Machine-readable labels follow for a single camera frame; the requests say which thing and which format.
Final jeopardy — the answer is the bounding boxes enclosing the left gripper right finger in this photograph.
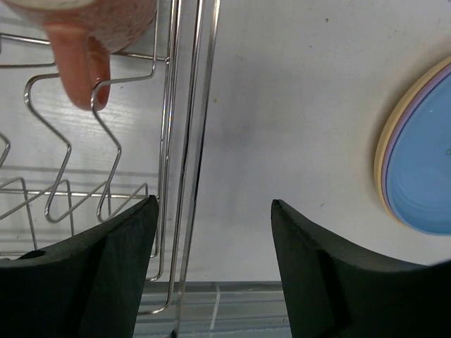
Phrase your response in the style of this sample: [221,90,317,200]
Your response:
[271,199,450,337]

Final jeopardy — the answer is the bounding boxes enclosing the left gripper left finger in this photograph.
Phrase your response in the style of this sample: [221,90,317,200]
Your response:
[1,196,159,337]

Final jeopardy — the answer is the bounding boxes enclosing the blue plate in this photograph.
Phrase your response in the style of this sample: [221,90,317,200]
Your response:
[385,75,450,235]

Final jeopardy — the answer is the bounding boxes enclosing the pink mug white inside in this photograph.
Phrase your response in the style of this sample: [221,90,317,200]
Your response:
[5,0,157,111]

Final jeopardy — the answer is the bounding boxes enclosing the beige yellow plate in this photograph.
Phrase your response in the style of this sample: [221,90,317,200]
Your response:
[373,54,451,226]

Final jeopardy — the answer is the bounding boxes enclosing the wire dish rack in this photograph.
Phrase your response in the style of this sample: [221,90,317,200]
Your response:
[0,0,221,338]

